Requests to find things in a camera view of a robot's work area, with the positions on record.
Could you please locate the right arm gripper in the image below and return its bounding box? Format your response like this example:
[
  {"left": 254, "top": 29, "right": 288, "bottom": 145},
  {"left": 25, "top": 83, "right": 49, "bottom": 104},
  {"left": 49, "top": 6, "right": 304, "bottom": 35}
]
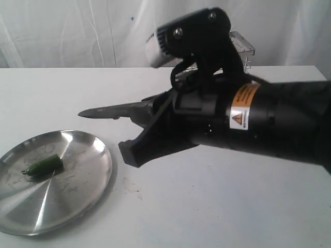
[{"left": 118, "top": 74, "right": 233, "bottom": 168}]

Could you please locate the black handled knife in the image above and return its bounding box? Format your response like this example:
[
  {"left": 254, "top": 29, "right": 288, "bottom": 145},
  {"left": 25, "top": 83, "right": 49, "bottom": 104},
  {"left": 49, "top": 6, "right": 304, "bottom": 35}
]
[{"left": 78, "top": 101, "right": 154, "bottom": 120}]

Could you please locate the green cucumber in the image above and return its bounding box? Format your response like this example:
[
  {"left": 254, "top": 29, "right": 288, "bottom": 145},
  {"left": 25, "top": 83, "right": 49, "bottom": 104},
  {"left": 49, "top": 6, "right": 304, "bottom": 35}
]
[{"left": 21, "top": 154, "right": 63, "bottom": 177}]

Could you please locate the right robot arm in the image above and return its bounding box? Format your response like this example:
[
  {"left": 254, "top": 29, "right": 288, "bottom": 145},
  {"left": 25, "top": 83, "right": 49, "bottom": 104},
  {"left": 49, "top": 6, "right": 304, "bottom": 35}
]
[{"left": 119, "top": 75, "right": 330, "bottom": 171}]

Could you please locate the round steel plate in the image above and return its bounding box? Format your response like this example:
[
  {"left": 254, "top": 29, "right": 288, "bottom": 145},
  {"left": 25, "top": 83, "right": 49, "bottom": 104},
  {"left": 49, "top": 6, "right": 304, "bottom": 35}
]
[{"left": 1, "top": 130, "right": 112, "bottom": 236}]

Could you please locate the white backdrop curtain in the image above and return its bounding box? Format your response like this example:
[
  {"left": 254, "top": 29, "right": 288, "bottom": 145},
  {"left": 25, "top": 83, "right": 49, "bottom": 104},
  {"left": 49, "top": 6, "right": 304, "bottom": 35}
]
[{"left": 1, "top": 1, "right": 330, "bottom": 70}]

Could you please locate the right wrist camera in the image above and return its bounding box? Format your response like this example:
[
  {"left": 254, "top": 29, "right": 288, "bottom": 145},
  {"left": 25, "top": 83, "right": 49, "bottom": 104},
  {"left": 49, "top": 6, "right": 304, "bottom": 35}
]
[{"left": 145, "top": 7, "right": 244, "bottom": 88}]

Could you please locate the wire cutlery holder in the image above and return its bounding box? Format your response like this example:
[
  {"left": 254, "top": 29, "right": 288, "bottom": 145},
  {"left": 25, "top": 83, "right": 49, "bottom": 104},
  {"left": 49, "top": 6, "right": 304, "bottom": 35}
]
[{"left": 166, "top": 23, "right": 255, "bottom": 80}]

